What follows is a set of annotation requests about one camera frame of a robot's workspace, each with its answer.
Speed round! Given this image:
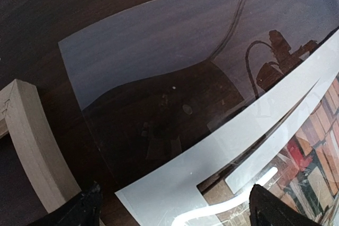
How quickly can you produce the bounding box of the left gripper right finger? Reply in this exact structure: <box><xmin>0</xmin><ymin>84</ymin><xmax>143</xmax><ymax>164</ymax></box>
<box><xmin>249</xmin><ymin>184</ymin><xmax>319</xmax><ymax>226</ymax></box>

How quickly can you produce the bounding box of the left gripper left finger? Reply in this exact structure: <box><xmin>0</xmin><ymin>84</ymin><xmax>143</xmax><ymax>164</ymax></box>
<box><xmin>30</xmin><ymin>183</ymin><xmax>103</xmax><ymax>226</ymax></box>

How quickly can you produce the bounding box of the light wooden picture frame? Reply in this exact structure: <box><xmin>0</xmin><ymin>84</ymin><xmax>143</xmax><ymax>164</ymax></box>
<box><xmin>1</xmin><ymin>79</ymin><xmax>81</xmax><ymax>213</ymax></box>

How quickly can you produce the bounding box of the white mat board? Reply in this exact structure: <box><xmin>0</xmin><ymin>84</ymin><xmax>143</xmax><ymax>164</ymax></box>
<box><xmin>116</xmin><ymin>32</ymin><xmax>338</xmax><ymax>225</ymax></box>

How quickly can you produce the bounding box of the clear acrylic sheet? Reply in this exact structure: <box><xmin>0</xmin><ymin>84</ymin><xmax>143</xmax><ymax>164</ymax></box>
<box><xmin>59</xmin><ymin>0</ymin><xmax>338</xmax><ymax>186</ymax></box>

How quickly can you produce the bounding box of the cat photo print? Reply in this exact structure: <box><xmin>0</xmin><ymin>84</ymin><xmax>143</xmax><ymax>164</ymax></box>
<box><xmin>197</xmin><ymin>79</ymin><xmax>338</xmax><ymax>225</ymax></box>

